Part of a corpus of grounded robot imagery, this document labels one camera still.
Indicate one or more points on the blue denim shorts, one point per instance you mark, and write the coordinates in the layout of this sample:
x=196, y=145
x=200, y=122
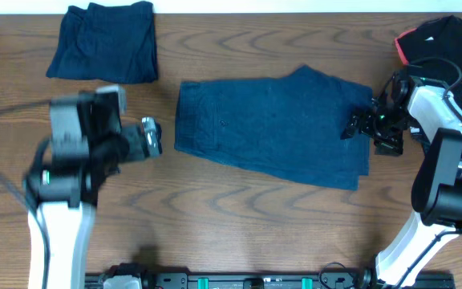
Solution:
x=288, y=127

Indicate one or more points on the black shirt with red trim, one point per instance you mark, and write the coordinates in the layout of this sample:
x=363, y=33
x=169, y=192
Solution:
x=437, y=47

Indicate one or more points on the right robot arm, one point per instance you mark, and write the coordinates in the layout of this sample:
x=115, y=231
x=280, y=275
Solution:
x=410, y=98

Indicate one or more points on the folded dark navy garment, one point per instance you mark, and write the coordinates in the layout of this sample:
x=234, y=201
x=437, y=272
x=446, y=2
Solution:
x=116, y=44

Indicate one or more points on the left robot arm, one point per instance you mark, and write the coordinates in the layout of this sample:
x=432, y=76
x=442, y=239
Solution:
x=62, y=198

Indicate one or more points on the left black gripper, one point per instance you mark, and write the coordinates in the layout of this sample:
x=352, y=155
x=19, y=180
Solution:
x=138, y=148

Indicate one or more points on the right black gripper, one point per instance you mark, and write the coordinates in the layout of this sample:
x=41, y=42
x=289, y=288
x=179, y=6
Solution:
x=392, y=146

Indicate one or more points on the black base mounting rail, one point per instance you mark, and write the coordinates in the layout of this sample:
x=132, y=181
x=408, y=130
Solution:
x=132, y=275

